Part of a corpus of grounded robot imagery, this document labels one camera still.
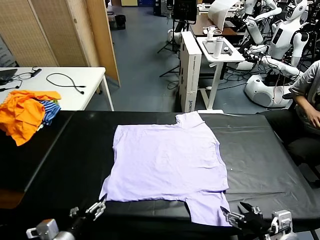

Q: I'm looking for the thin black cable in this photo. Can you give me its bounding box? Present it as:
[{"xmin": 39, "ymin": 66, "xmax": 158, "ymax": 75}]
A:
[{"xmin": 0, "ymin": 72, "xmax": 35, "ymax": 92}]

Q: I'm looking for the white bottle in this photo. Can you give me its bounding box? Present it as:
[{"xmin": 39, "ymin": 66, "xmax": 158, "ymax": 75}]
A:
[{"xmin": 213, "ymin": 36, "xmax": 225, "ymax": 59}]

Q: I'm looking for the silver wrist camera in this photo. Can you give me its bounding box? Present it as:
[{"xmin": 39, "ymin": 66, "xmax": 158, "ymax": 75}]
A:
[
  {"xmin": 26, "ymin": 218, "xmax": 60, "ymax": 240},
  {"xmin": 270, "ymin": 210, "xmax": 293, "ymax": 235}
]

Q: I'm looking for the black side table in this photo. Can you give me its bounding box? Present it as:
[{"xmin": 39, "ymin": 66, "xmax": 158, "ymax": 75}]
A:
[{"xmin": 0, "ymin": 109, "xmax": 76, "ymax": 193}]

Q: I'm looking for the grey tablet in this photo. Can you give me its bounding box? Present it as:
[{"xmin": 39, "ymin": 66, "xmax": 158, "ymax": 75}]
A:
[{"xmin": 202, "ymin": 39, "xmax": 227, "ymax": 55}]

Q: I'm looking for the black monitor panel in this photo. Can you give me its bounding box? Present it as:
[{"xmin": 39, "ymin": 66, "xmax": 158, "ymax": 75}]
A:
[{"xmin": 173, "ymin": 0, "xmax": 198, "ymax": 25}]

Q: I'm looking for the black chair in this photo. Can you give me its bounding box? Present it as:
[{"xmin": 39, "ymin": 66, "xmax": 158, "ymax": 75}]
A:
[{"xmin": 297, "ymin": 159, "xmax": 320, "ymax": 187}]

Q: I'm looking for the small white robot base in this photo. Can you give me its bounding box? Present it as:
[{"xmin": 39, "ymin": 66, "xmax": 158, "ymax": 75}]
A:
[{"xmin": 166, "ymin": 29, "xmax": 182, "ymax": 43}]

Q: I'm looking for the brown wooden desk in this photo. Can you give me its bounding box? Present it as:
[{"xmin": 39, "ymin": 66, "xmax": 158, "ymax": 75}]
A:
[{"xmin": 189, "ymin": 13, "xmax": 247, "ymax": 37}]

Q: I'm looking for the tall white cardboard box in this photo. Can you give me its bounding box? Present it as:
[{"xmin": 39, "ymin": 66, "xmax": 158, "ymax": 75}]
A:
[{"xmin": 178, "ymin": 31, "xmax": 202, "ymax": 114}]

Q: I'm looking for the white table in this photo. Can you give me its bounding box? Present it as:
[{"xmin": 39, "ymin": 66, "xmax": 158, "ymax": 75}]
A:
[{"xmin": 0, "ymin": 66, "xmax": 115, "ymax": 112}]

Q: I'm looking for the black tripod stand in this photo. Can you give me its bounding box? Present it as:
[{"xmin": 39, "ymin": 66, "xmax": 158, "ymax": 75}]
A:
[{"xmin": 156, "ymin": 17, "xmax": 191, "ymax": 78}]

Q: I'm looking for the white humanoid robot black chest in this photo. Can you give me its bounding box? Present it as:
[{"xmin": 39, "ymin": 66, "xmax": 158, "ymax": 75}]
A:
[{"xmin": 243, "ymin": 0, "xmax": 312, "ymax": 109}]

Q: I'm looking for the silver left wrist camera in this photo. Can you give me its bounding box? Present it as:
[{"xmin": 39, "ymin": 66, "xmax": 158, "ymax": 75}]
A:
[{"xmin": 26, "ymin": 218, "xmax": 60, "ymax": 240}]

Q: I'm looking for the white printed carton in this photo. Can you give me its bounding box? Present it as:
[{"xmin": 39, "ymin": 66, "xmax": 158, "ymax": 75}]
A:
[{"xmin": 0, "ymin": 36, "xmax": 19, "ymax": 68}]

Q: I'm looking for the white headset on stand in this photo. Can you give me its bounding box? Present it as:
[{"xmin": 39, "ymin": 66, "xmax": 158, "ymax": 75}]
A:
[{"xmin": 202, "ymin": 25, "xmax": 223, "ymax": 41}]

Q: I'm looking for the black laptop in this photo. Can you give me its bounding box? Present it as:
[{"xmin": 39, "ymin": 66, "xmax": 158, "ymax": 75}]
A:
[{"xmin": 0, "ymin": 67, "xmax": 18, "ymax": 86}]

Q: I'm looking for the white curved panel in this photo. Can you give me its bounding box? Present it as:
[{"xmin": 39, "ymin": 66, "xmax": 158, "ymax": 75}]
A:
[{"xmin": 208, "ymin": 0, "xmax": 237, "ymax": 31}]

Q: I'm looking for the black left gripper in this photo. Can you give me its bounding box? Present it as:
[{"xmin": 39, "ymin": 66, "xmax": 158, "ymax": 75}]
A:
[{"xmin": 66, "ymin": 198, "xmax": 107, "ymax": 236}]

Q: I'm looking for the white standing desk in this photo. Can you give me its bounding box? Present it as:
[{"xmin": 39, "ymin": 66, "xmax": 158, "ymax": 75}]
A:
[{"xmin": 196, "ymin": 36, "xmax": 246, "ymax": 115}]

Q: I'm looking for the black looped cable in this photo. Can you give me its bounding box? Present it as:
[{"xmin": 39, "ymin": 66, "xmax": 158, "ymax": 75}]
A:
[{"xmin": 46, "ymin": 72, "xmax": 87, "ymax": 95}]

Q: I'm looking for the blue striped garment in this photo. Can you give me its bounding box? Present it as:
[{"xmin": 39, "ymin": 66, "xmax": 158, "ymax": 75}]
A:
[{"xmin": 37, "ymin": 99, "xmax": 62, "ymax": 131}]

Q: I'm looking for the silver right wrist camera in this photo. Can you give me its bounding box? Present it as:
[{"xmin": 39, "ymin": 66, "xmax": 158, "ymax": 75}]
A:
[{"xmin": 270, "ymin": 210, "xmax": 293, "ymax": 235}]

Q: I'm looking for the orange garment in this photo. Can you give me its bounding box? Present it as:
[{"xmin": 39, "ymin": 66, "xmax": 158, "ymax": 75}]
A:
[{"xmin": 0, "ymin": 89, "xmax": 62, "ymax": 147}]

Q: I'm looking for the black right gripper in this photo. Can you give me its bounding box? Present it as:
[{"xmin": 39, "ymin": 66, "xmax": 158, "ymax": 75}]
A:
[{"xmin": 220, "ymin": 201, "xmax": 272, "ymax": 235}]

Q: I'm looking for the black trash bin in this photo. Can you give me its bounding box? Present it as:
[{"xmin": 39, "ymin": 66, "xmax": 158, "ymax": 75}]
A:
[{"xmin": 114, "ymin": 14, "xmax": 126, "ymax": 30}]

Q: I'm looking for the lavender t-shirt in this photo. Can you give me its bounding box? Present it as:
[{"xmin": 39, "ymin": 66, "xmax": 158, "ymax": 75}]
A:
[{"xmin": 99, "ymin": 111, "xmax": 232, "ymax": 228}]

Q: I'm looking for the wooden folding screen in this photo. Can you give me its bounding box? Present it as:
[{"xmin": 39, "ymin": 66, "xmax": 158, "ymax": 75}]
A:
[{"xmin": 0, "ymin": 0, "xmax": 121, "ymax": 88}]

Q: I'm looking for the person's right forearm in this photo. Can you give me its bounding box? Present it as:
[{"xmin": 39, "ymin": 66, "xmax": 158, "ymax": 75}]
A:
[{"xmin": 294, "ymin": 95, "xmax": 316, "ymax": 118}]

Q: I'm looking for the person's right hand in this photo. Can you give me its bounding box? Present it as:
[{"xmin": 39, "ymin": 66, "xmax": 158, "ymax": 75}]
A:
[{"xmin": 309, "ymin": 109, "xmax": 320, "ymax": 130}]

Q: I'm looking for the black storage rack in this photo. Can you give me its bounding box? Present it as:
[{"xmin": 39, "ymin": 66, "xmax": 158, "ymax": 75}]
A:
[{"xmin": 152, "ymin": 0, "xmax": 174, "ymax": 16}]

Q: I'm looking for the seated person grey shirt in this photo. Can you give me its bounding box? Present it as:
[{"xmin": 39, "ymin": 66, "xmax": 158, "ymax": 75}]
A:
[{"xmin": 256, "ymin": 59, "xmax": 320, "ymax": 176}]

